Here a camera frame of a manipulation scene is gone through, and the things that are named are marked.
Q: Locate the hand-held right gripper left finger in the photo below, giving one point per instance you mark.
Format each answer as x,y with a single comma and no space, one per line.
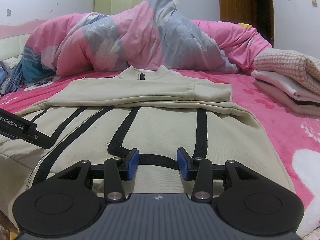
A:
132,163

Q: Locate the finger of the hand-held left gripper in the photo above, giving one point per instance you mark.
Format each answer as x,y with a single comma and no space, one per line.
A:
45,140

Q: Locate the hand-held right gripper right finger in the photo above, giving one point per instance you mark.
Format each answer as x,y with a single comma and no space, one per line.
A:
182,163

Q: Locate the beige jacket with black trim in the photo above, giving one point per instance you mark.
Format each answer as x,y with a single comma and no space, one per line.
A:
162,125

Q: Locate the blue grey striped cloth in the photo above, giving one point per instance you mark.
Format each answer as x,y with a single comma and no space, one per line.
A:
16,78

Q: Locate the pink white headboard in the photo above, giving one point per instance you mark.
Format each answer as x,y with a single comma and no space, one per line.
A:
12,45

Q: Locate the pink floral fleece blanket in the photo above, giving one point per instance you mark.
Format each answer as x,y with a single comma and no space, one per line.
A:
275,130

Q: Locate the pink grey floral quilt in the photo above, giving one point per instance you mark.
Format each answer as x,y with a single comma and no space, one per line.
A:
125,37

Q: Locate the brown wooden door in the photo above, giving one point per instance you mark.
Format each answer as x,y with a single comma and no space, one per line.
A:
235,2

